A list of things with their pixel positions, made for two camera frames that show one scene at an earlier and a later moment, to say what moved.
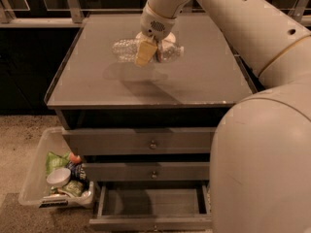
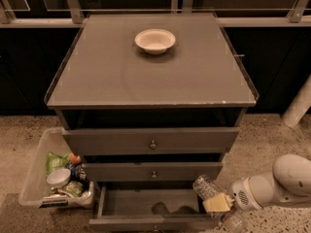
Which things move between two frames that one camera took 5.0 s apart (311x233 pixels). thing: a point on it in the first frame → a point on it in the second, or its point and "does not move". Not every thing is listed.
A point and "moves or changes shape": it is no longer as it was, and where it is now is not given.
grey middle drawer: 147,171 does not move
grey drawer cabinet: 145,135 does not move
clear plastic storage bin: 56,178 does not move
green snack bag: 54,161 does not move
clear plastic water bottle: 149,48 moves or changes shape
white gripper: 155,26 → 243,194
